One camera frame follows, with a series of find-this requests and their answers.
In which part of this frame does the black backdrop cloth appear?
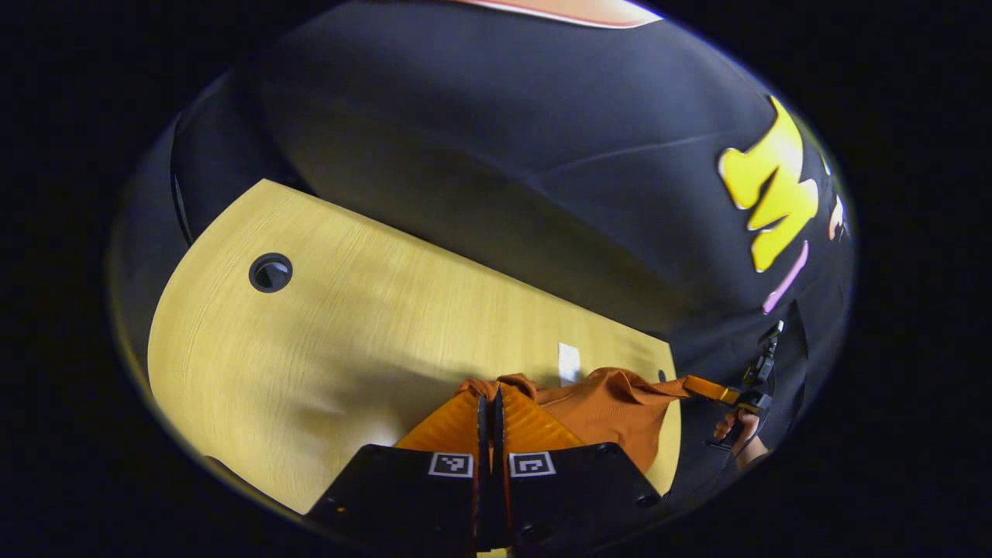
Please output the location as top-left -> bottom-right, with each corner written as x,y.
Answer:
108,0 -> 857,497

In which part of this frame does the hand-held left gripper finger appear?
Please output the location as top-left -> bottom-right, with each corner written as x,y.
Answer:
490,385 -> 671,555
305,387 -> 487,558

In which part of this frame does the orange shirt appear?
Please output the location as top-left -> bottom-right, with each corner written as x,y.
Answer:
456,367 -> 691,475

